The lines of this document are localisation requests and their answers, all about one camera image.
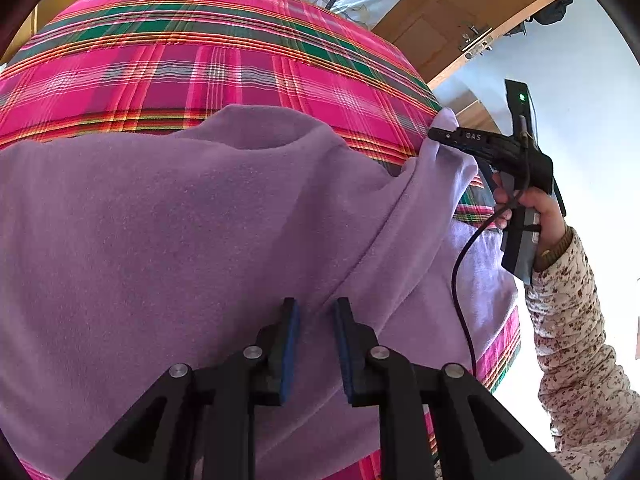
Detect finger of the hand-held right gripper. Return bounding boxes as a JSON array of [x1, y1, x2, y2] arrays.
[[427, 127, 516, 166]]

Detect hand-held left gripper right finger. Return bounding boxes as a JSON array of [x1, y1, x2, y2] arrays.
[[334, 297, 573, 480]]

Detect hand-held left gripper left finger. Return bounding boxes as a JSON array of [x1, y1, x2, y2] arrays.
[[65, 297, 301, 480]]

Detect purple fleece pants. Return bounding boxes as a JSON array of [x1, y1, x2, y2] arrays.
[[0, 104, 521, 480]]

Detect person's right forearm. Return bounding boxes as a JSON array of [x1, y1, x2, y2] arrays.
[[524, 227, 640, 480]]

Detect person's right hand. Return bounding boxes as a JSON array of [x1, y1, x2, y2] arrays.
[[492, 170, 573, 261]]

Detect wooden board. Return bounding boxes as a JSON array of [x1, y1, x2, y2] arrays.
[[452, 100, 503, 136]]

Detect wooden door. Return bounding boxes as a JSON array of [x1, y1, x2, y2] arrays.
[[372, 0, 581, 91]]

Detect dark hanging cloth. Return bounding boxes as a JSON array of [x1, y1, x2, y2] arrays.
[[532, 0, 576, 26]]

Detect pink green plaid blanket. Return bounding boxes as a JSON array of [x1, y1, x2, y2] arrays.
[[0, 0, 523, 480]]

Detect black cable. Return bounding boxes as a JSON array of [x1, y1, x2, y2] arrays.
[[451, 160, 531, 386]]

